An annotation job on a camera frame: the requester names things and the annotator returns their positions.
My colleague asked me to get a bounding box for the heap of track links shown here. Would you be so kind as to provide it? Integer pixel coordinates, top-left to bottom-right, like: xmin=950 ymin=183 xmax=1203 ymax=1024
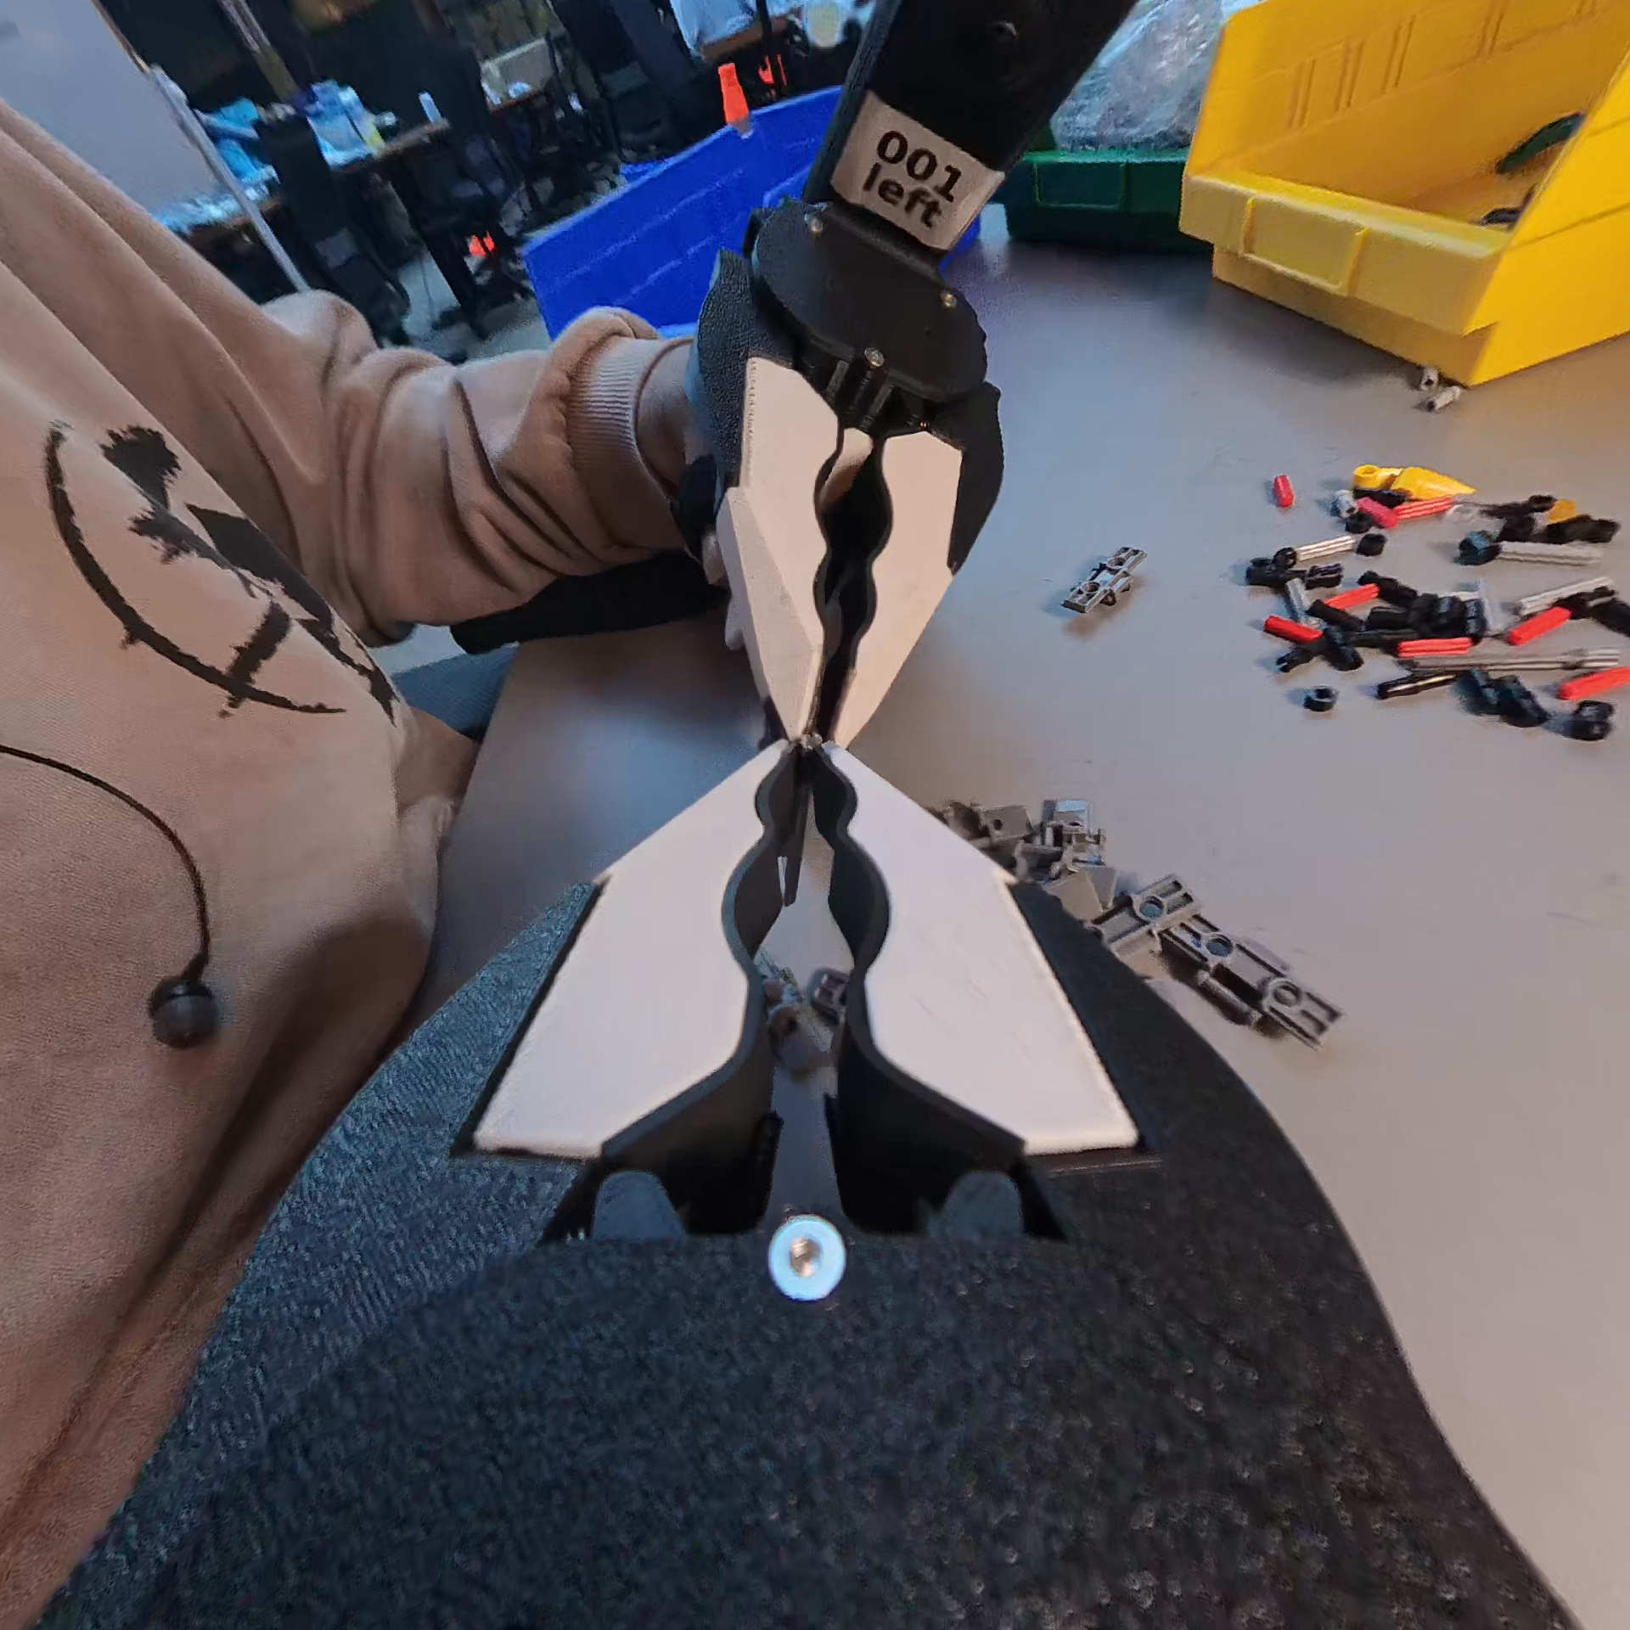
xmin=755 ymin=793 xmax=1205 ymax=1072

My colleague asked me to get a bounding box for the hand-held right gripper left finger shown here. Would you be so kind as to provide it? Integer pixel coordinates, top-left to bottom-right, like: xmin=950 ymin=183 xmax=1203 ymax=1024
xmin=471 ymin=743 xmax=799 ymax=1238

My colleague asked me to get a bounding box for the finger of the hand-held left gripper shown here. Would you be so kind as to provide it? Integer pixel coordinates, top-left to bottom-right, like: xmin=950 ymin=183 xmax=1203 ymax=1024
xmin=827 ymin=431 xmax=964 ymax=750
xmin=713 ymin=356 xmax=843 ymax=743

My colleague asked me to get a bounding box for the black chair armrest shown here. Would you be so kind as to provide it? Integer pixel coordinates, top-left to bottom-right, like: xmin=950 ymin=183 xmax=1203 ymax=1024
xmin=450 ymin=551 xmax=732 ymax=660

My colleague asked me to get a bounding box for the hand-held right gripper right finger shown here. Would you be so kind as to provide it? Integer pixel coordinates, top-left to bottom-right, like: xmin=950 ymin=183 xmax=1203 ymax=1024
xmin=813 ymin=743 xmax=1137 ymax=1238

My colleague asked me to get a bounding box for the green crate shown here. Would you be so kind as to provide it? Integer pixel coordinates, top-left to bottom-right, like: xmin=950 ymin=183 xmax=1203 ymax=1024
xmin=997 ymin=148 xmax=1209 ymax=251

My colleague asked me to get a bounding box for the yellow plastic bin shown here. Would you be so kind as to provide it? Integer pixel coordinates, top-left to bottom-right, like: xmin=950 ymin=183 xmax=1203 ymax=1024
xmin=1179 ymin=0 xmax=1630 ymax=385

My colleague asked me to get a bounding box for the clear plastic bag bundle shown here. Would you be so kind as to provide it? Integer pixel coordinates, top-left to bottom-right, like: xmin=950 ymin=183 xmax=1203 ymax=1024
xmin=1053 ymin=0 xmax=1257 ymax=154

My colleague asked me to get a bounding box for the grey chair seat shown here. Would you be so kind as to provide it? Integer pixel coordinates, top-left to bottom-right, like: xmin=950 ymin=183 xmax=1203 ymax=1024
xmin=392 ymin=651 xmax=517 ymax=743

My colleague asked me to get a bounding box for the pile of small toy pins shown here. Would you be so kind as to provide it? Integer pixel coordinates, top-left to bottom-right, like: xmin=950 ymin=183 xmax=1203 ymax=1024
xmin=1244 ymin=464 xmax=1630 ymax=743

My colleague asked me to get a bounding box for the person's left forearm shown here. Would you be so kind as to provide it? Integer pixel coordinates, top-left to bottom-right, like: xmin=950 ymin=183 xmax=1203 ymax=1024
xmin=260 ymin=291 xmax=694 ymax=644

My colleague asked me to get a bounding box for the whiteboard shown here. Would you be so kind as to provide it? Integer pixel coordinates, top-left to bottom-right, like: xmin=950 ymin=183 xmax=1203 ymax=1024
xmin=0 ymin=0 xmax=306 ymax=295

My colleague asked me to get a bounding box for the black office chair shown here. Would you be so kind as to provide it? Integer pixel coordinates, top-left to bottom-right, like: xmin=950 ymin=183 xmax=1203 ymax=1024
xmin=253 ymin=114 xmax=410 ymax=344

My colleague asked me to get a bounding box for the cluttered work table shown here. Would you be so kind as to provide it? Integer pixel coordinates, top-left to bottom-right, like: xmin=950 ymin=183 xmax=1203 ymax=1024
xmin=168 ymin=76 xmax=562 ymax=242

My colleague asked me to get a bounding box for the grey desk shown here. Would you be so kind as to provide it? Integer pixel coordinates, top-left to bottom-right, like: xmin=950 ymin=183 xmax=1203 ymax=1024
xmin=420 ymin=242 xmax=1630 ymax=1630

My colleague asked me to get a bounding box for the beige printed hoodie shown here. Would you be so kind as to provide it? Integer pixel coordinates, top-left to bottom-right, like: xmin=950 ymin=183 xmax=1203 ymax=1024
xmin=0 ymin=101 xmax=479 ymax=1618

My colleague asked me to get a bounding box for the teal brick separator tool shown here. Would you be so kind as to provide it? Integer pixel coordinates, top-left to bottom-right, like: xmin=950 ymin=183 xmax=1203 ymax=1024
xmin=1499 ymin=114 xmax=1588 ymax=174

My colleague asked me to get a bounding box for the person's left hand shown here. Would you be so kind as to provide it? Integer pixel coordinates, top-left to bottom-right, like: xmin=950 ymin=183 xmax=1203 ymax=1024
xmin=635 ymin=344 xmax=765 ymax=651

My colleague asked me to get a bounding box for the blue plastic bin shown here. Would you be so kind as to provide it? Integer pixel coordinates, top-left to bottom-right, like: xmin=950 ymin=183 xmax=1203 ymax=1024
xmin=524 ymin=88 xmax=843 ymax=344

